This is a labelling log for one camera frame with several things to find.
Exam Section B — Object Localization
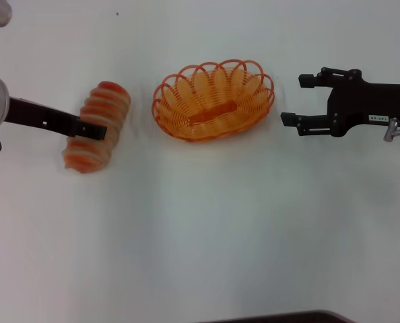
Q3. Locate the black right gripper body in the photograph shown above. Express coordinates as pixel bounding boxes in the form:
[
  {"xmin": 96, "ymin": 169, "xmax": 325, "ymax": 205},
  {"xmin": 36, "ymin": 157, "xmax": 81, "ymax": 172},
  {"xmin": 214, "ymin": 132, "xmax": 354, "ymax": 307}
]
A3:
[{"xmin": 325, "ymin": 69, "xmax": 400, "ymax": 139}]

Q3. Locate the orange woven plastic basket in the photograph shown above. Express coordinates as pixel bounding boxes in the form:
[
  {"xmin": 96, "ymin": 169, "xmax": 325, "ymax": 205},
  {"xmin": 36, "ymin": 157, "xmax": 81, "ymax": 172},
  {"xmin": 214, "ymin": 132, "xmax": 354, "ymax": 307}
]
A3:
[{"xmin": 151, "ymin": 59, "xmax": 276, "ymax": 143}]

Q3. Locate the dark robot torso edge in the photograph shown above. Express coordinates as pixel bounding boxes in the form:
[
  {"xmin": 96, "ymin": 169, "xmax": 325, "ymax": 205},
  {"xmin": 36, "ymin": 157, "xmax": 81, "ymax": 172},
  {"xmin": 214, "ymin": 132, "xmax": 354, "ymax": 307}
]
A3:
[{"xmin": 199, "ymin": 309, "xmax": 354, "ymax": 323}]

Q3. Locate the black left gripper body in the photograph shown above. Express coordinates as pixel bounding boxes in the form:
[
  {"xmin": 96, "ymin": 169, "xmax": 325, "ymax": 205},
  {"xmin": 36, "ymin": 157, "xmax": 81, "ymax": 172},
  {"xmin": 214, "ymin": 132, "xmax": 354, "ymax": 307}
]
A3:
[{"xmin": 5, "ymin": 96, "xmax": 82, "ymax": 137}]

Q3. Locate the orange striped bread loaf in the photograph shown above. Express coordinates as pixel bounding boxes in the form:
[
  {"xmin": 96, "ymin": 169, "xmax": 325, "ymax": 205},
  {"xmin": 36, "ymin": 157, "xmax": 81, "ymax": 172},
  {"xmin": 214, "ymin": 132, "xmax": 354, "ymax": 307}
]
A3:
[{"xmin": 62, "ymin": 80, "xmax": 132, "ymax": 175}]

